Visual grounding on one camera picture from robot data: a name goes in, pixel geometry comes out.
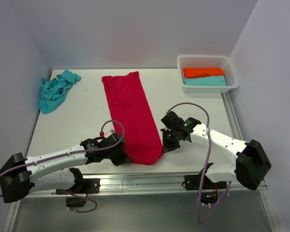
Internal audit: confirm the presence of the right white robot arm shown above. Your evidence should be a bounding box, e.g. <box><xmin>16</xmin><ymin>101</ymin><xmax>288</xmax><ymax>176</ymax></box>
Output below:
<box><xmin>161</xmin><ymin>111</ymin><xmax>272</xmax><ymax>190</ymax></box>

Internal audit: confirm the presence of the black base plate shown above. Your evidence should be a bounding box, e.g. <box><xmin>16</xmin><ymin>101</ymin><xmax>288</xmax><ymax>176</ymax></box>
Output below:
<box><xmin>66</xmin><ymin>178</ymin><xmax>100</xmax><ymax>194</ymax></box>
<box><xmin>182</xmin><ymin>174</ymin><xmax>227</xmax><ymax>190</ymax></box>

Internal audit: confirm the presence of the crimson red t shirt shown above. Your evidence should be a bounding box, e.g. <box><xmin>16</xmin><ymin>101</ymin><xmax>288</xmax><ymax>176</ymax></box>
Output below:
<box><xmin>101</xmin><ymin>72</ymin><xmax>162</xmax><ymax>165</ymax></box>

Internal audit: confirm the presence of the crumpled teal t shirt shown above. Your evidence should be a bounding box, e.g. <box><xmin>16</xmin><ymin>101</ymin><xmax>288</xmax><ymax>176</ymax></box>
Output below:
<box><xmin>39</xmin><ymin>70</ymin><xmax>82</xmax><ymax>114</ymax></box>

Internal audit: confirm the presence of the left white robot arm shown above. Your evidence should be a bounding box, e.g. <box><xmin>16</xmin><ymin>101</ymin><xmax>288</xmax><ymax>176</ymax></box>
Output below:
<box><xmin>0</xmin><ymin>132</ymin><xmax>131</xmax><ymax>203</ymax></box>

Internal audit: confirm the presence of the rolled teal t shirt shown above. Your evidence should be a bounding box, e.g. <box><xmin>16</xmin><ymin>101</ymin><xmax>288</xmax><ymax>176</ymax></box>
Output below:
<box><xmin>184</xmin><ymin>75</ymin><xmax>226</xmax><ymax>87</ymax></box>

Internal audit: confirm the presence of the rolled orange t shirt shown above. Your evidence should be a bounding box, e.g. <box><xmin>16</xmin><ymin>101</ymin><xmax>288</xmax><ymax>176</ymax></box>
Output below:
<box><xmin>183</xmin><ymin>68</ymin><xmax>225</xmax><ymax>78</ymax></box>

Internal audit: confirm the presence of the white perforated plastic basket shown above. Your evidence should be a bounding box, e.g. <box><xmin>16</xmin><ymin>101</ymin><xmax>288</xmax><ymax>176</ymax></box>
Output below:
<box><xmin>177</xmin><ymin>55</ymin><xmax>239</xmax><ymax>93</ymax></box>

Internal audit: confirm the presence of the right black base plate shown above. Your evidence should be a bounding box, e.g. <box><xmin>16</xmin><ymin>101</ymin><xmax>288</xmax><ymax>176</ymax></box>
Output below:
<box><xmin>182</xmin><ymin>174</ymin><xmax>227</xmax><ymax>190</ymax></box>

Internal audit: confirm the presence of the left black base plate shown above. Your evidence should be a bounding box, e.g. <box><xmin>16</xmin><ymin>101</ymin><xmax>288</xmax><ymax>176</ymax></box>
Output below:
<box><xmin>66</xmin><ymin>178</ymin><xmax>100</xmax><ymax>194</ymax></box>

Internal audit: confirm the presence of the aluminium mounting rail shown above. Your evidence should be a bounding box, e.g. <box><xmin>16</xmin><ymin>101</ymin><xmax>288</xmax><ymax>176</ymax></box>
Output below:
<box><xmin>13</xmin><ymin>93</ymin><xmax>268</xmax><ymax>199</ymax></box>

